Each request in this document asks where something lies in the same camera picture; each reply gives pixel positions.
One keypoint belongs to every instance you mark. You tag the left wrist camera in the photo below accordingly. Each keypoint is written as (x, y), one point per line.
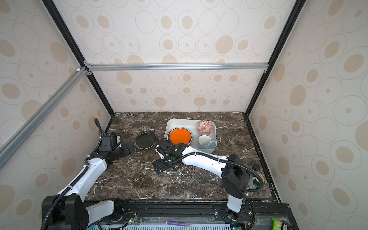
(109, 142)

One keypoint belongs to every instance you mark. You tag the green can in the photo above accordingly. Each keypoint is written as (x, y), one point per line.
(254, 182)

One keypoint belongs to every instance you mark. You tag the black vertical frame post left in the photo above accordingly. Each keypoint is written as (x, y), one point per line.
(62, 27)

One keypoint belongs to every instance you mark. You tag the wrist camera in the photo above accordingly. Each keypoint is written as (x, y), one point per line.
(109, 142)
(164, 148)

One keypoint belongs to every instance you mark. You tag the silver horizontal rail back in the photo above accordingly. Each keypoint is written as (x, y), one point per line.
(174, 67)

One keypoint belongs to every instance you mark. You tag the purple bowl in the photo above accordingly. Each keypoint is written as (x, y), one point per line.
(204, 127)

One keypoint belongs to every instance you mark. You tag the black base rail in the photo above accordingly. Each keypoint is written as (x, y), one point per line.
(203, 215)

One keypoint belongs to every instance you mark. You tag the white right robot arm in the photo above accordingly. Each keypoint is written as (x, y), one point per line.
(238, 180)

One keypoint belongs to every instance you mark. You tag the black vertical frame post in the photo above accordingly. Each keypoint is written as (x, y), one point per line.
(62, 27)
(296, 10)

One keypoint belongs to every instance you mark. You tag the purple pen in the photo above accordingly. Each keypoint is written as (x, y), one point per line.
(176, 223)

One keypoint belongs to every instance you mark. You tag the black plate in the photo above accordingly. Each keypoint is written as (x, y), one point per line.
(146, 140)

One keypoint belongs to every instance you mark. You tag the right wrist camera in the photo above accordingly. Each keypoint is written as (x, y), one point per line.
(164, 148)

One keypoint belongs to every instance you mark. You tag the blue mug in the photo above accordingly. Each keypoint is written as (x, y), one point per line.
(205, 142)

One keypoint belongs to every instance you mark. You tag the black vertical frame post right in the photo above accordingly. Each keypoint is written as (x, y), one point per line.
(296, 10)

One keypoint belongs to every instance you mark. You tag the silver diagonal rail left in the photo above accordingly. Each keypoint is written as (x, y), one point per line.
(18, 139)

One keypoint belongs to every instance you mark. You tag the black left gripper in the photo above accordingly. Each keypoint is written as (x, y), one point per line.
(126, 150)

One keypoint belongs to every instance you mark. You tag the white plastic bin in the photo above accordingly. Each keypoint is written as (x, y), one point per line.
(191, 126)

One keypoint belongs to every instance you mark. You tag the green snack packet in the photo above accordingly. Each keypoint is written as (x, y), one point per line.
(279, 225)

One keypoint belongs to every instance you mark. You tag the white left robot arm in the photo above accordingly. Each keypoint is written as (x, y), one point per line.
(66, 210)

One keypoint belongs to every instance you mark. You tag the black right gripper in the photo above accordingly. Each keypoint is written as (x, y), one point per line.
(160, 167)

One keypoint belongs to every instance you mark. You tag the orange sunburst patterned plate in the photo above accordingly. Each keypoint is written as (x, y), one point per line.
(178, 138)

